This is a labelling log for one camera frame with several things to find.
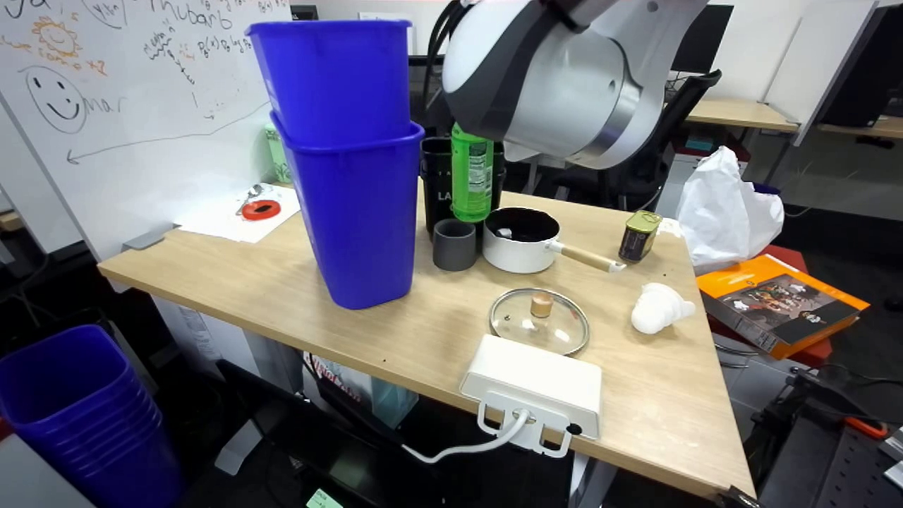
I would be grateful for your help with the large black monitor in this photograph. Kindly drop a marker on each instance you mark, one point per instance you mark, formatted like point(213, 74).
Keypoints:
point(875, 67)

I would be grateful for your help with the orange book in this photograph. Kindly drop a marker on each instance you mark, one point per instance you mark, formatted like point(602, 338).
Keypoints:
point(780, 301)

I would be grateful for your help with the grey pipe coupler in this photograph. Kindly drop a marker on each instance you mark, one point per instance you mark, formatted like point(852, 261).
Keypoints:
point(456, 250)

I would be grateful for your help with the grey whiteboard eraser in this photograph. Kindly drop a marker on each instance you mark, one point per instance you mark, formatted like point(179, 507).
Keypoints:
point(149, 235)

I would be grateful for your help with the glass pot lid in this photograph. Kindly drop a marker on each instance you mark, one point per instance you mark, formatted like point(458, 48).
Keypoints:
point(539, 326)

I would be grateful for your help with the white plastic bag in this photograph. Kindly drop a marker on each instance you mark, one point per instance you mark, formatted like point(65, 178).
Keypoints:
point(724, 212)

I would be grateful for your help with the white paper sheet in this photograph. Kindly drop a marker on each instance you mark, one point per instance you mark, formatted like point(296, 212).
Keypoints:
point(213, 222)

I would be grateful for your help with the sardine tin can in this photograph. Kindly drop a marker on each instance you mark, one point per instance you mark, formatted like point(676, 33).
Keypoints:
point(638, 239)

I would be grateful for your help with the green tea bottle white cap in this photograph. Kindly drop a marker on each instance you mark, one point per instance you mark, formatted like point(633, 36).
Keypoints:
point(473, 178)

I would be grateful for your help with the white power strip box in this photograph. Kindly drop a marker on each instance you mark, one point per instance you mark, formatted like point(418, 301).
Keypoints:
point(537, 383)

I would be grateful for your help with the green wipes container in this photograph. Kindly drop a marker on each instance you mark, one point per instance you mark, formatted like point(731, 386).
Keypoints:
point(276, 156)

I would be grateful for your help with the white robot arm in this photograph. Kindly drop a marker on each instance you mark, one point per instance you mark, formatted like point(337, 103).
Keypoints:
point(573, 85)

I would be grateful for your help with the white crumpled plastic cup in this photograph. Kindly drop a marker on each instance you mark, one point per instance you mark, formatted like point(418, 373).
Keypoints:
point(657, 308)

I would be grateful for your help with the wooden office desk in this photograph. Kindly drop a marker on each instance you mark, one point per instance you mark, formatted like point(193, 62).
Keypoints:
point(743, 113)

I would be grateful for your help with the red tape roll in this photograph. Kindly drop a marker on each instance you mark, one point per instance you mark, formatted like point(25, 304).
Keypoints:
point(247, 209)

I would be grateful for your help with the stack of blue bins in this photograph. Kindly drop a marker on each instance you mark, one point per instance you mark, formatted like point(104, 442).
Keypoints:
point(86, 425)

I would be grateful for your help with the grey topped red cabinet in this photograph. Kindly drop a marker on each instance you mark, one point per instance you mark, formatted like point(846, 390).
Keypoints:
point(24, 480)

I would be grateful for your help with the black landfill bin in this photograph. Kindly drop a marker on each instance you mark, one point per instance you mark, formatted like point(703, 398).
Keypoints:
point(437, 201)
point(435, 149)

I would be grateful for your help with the large written whiteboard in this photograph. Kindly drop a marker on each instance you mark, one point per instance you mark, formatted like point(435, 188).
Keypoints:
point(123, 95)

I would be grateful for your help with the black equipment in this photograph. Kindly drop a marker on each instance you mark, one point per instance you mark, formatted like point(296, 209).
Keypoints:
point(828, 453)

